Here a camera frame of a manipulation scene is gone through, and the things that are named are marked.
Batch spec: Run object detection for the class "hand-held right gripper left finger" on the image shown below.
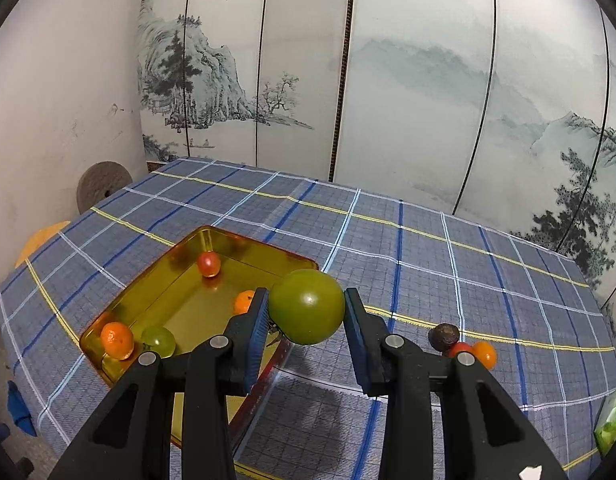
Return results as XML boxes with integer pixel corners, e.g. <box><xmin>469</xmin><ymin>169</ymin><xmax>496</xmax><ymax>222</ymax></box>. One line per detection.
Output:
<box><xmin>48</xmin><ymin>287</ymin><xmax>273</xmax><ymax>480</ymax></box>

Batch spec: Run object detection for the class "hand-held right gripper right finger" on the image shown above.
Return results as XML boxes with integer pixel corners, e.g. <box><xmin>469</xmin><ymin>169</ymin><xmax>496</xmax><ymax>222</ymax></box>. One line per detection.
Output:
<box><xmin>342</xmin><ymin>286</ymin><xmax>568</xmax><ymax>480</ymax></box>

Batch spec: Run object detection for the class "large green round fruit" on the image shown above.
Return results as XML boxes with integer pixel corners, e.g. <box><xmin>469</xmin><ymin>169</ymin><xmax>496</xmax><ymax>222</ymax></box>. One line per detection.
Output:
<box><xmin>268</xmin><ymin>269</ymin><xmax>347</xmax><ymax>346</ymax></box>

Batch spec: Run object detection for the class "gold and red tin box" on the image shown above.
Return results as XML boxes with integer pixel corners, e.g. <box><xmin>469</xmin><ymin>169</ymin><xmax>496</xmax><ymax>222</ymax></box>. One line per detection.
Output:
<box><xmin>79</xmin><ymin>226</ymin><xmax>319</xmax><ymax>466</ymax></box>

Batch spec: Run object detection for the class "dark brown wrinkled fruit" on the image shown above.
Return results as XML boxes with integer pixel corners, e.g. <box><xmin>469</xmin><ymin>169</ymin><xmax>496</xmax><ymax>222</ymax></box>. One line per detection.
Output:
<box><xmin>429</xmin><ymin>323</ymin><xmax>460</xmax><ymax>353</ymax></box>

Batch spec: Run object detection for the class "large mandarin orange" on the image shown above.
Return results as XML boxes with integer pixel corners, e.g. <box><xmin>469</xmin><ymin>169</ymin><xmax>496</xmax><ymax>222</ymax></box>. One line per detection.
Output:
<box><xmin>100</xmin><ymin>321</ymin><xmax>135</xmax><ymax>360</ymax></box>

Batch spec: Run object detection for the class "green grape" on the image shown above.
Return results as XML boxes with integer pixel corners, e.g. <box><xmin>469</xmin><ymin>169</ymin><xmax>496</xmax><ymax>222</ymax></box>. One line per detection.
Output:
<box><xmin>140</xmin><ymin>326</ymin><xmax>177</xmax><ymax>358</ymax></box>

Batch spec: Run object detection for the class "blue plaid tablecloth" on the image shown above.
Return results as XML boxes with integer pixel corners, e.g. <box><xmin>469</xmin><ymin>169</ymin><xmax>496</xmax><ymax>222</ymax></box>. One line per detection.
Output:
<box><xmin>0</xmin><ymin>156</ymin><xmax>616</xmax><ymax>480</ymax></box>

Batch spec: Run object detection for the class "orange stool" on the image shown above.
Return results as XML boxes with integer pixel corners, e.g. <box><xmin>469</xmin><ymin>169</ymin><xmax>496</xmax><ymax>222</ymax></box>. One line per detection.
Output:
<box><xmin>14</xmin><ymin>221</ymin><xmax>71</xmax><ymax>267</ymax></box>

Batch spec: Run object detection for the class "blue cloth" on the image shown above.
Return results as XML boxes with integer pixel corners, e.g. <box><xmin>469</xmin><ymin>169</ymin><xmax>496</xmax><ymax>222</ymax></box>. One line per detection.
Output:
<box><xmin>7</xmin><ymin>380</ymin><xmax>36</xmax><ymax>436</ymax></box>

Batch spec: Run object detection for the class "landscape painted folding screen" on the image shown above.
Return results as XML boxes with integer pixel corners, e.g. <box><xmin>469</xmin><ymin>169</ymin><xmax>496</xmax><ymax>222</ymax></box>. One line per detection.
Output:
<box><xmin>137</xmin><ymin>0</ymin><xmax>616</xmax><ymax>306</ymax></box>

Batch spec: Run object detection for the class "green snack packet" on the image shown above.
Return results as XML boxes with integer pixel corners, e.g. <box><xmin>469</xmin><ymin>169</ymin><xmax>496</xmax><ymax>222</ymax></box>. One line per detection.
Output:
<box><xmin>594</xmin><ymin>384</ymin><xmax>616</xmax><ymax>456</ymax></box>

